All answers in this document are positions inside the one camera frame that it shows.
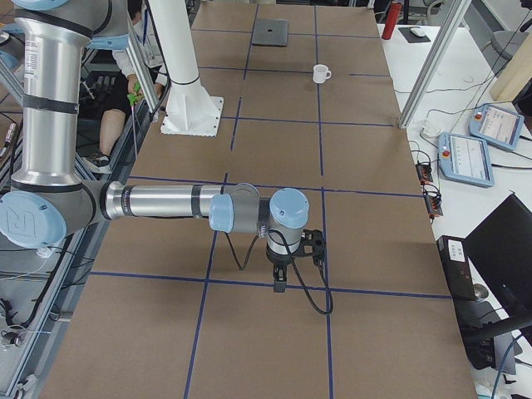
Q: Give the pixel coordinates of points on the white computer mouse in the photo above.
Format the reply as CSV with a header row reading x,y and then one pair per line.
x,y
417,31

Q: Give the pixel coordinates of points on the seated person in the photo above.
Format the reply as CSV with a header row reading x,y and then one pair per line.
x,y
117,108

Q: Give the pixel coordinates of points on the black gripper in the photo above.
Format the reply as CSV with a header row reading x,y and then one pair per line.
x,y
278,260

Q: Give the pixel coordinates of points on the orange black adapter upper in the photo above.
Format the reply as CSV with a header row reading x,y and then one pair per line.
x,y
424,173

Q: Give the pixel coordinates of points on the far blue teach pendant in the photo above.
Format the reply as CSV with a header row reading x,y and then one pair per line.
x,y
496,125

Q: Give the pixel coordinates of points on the black desktop box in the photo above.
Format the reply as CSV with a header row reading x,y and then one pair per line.
x,y
473,312

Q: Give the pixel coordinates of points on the white cup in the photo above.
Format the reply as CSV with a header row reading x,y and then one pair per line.
x,y
321,73

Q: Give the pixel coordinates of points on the orange black adapter lower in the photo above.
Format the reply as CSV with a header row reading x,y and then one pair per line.
x,y
433,204

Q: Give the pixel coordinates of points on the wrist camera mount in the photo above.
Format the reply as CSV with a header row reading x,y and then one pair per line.
x,y
313,245

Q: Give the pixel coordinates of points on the black computer monitor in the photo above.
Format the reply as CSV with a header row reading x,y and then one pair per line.
x,y
500,249

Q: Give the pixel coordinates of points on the orange black adapter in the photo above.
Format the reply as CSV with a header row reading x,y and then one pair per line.
x,y
424,173
433,204

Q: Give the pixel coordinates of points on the blue teach pendant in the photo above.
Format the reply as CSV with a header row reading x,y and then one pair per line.
x,y
496,125
465,159

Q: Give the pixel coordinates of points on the near blue teach pendant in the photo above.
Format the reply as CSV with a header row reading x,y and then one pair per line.
x,y
465,159

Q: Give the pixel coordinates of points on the red bottle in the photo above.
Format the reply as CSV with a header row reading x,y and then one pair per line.
x,y
393,14

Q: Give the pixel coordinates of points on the green handled tool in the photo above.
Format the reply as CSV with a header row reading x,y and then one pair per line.
x,y
133,99

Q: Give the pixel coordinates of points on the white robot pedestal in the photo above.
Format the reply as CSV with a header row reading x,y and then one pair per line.
x,y
190,110

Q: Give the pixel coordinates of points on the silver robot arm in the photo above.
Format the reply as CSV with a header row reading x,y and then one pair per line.
x,y
48,201

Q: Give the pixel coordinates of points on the aluminium frame post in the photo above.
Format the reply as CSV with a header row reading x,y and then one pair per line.
x,y
438,49

